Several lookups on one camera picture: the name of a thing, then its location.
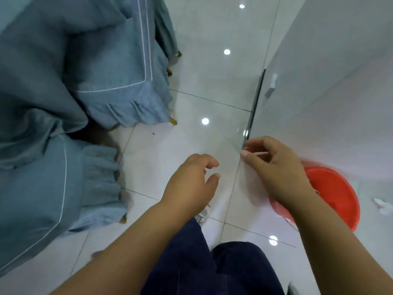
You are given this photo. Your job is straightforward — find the person's right hand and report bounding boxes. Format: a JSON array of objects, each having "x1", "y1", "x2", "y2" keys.
[{"x1": 240, "y1": 136, "x2": 317, "y2": 210}]

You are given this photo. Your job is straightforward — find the person's left hand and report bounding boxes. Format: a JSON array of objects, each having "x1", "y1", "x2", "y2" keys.
[{"x1": 160, "y1": 153, "x2": 221, "y2": 220}]

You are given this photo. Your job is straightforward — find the person's left forearm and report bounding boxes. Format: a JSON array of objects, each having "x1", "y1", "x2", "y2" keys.
[{"x1": 51, "y1": 201, "x2": 200, "y2": 295}]

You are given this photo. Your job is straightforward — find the person's right forearm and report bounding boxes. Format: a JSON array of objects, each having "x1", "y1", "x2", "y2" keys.
[{"x1": 284, "y1": 189, "x2": 393, "y2": 295}]

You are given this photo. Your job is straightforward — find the grey white shoe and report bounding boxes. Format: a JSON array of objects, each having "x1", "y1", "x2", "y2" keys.
[{"x1": 195, "y1": 205, "x2": 212, "y2": 225}]

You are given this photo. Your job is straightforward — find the glass door with black edge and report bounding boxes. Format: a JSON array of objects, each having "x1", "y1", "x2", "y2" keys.
[{"x1": 244, "y1": 69, "x2": 266, "y2": 148}]

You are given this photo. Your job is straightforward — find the red plastic bucket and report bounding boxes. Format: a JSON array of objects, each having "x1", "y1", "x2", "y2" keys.
[{"x1": 269, "y1": 167, "x2": 360, "y2": 233}]

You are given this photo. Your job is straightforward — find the dark blue trousers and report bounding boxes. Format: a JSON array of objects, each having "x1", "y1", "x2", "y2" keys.
[{"x1": 141, "y1": 218, "x2": 286, "y2": 295}]

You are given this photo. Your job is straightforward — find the crumpled white tissue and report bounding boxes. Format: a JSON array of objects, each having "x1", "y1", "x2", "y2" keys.
[{"x1": 373, "y1": 198, "x2": 393, "y2": 216}]

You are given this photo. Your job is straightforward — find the blue fabric covered chair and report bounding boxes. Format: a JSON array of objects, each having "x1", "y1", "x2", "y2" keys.
[
  {"x1": 0, "y1": 0, "x2": 128, "y2": 277},
  {"x1": 63, "y1": 0, "x2": 182, "y2": 130}
]

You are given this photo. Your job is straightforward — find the white wall fitting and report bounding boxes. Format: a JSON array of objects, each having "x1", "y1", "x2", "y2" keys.
[{"x1": 265, "y1": 74, "x2": 279, "y2": 99}]

